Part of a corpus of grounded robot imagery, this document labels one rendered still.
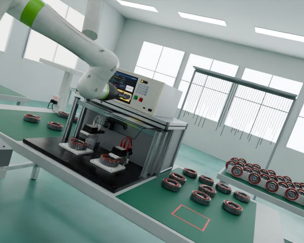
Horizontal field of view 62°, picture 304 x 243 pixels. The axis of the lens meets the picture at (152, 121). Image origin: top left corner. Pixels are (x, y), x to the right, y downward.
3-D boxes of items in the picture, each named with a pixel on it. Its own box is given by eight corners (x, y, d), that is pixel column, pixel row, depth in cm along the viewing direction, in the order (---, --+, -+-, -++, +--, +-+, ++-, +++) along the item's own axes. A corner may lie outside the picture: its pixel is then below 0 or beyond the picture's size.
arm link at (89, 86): (67, 87, 111) (82, 102, 108) (83, 64, 108) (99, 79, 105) (87, 91, 124) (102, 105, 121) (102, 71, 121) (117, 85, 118)
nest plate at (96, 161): (111, 172, 135) (111, 170, 135) (89, 161, 141) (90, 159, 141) (125, 168, 149) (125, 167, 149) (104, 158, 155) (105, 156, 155)
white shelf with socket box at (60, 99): (55, 120, 215) (70, 68, 209) (25, 106, 229) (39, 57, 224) (82, 121, 247) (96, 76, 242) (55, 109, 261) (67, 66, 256)
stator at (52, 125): (64, 129, 196) (65, 125, 196) (59, 131, 185) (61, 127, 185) (49, 125, 195) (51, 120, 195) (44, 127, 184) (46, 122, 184)
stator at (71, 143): (78, 151, 147) (80, 145, 147) (63, 144, 151) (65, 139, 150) (89, 149, 158) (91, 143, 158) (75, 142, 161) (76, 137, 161)
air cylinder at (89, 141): (93, 150, 164) (95, 141, 163) (84, 145, 167) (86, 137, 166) (97, 149, 169) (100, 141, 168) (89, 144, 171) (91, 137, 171)
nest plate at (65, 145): (77, 155, 145) (77, 153, 145) (58, 145, 150) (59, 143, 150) (93, 153, 158) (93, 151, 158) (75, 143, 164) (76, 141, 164)
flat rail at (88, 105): (156, 137, 144) (158, 132, 143) (75, 102, 167) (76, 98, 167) (157, 137, 145) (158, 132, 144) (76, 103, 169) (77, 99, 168)
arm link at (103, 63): (35, 28, 106) (28, 30, 96) (49, 4, 103) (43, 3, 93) (109, 78, 119) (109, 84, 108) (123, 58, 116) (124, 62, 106)
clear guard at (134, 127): (133, 139, 121) (137, 128, 121) (95, 122, 131) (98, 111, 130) (159, 137, 151) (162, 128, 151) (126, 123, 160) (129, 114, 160)
